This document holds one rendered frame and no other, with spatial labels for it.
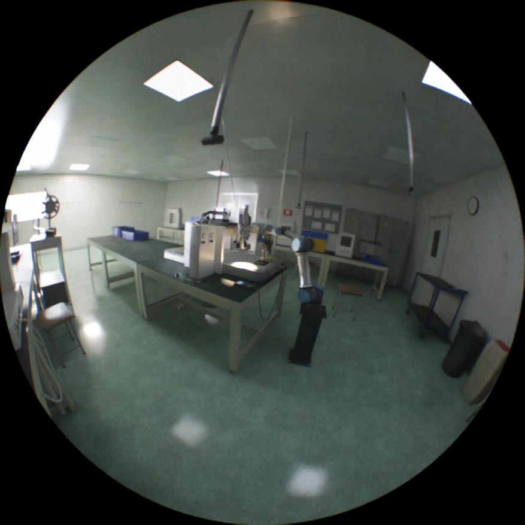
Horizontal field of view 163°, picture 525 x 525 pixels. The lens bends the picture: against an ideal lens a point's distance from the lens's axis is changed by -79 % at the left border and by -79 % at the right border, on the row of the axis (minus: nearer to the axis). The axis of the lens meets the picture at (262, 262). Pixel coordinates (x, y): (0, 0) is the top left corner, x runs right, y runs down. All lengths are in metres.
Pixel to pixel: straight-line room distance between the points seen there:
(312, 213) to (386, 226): 2.30
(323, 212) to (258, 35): 5.08
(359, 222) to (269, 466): 5.27
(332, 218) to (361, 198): 1.11
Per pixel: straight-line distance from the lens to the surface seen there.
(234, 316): 1.36
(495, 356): 2.44
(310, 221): 5.86
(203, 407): 1.55
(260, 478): 1.36
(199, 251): 1.61
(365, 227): 5.41
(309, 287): 1.49
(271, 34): 1.75
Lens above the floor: 1.34
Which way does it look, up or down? 14 degrees down
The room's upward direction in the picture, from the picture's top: 7 degrees clockwise
